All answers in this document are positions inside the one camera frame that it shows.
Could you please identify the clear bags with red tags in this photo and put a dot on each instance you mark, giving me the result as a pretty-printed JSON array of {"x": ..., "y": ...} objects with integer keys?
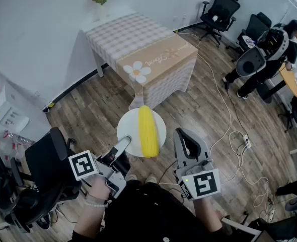
[{"x": 10, "y": 145}]

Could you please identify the person's black clothing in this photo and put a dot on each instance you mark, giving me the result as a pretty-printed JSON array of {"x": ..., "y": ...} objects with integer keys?
[{"x": 151, "y": 210}]

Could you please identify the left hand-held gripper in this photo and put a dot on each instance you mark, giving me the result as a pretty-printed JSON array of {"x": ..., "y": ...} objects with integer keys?
[{"x": 84, "y": 165}]

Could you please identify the white power strip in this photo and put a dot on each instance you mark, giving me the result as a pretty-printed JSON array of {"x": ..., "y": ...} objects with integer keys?
[
  {"x": 246, "y": 141},
  {"x": 271, "y": 213}
]

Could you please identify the white cabinet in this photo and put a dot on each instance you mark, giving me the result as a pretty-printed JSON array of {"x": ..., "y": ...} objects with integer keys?
[{"x": 35, "y": 120}]

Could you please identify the person's white shoe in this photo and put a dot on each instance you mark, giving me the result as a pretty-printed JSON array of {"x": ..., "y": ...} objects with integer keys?
[
  {"x": 131, "y": 177},
  {"x": 151, "y": 178}
]

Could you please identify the yellow corn cob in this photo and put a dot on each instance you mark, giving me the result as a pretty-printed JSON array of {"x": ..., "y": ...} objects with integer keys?
[{"x": 148, "y": 132}]

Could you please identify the checked beige tablecloth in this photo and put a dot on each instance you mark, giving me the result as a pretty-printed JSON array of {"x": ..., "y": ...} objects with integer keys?
[{"x": 138, "y": 41}]

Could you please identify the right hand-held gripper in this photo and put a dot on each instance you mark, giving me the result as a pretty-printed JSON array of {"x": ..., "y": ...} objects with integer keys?
[{"x": 205, "y": 183}]

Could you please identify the white purple cloth bundle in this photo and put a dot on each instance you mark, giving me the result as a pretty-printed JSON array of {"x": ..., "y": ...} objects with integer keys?
[{"x": 248, "y": 40}]

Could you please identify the white round plate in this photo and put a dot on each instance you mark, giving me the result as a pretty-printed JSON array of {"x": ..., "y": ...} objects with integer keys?
[{"x": 128, "y": 127}]

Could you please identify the person's right forearm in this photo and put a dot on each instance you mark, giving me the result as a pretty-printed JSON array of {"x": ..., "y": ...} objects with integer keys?
[{"x": 209, "y": 215}]

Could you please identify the small white object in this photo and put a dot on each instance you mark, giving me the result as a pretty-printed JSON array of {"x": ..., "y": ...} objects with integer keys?
[{"x": 215, "y": 17}]

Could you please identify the white vase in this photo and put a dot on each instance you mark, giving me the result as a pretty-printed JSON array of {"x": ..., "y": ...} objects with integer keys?
[{"x": 102, "y": 11}]

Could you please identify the person's left forearm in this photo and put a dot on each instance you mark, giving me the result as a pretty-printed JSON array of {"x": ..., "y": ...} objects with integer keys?
[{"x": 93, "y": 215}]

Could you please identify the round wooden side table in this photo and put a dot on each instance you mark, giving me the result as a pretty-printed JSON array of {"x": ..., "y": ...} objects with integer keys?
[{"x": 290, "y": 81}]

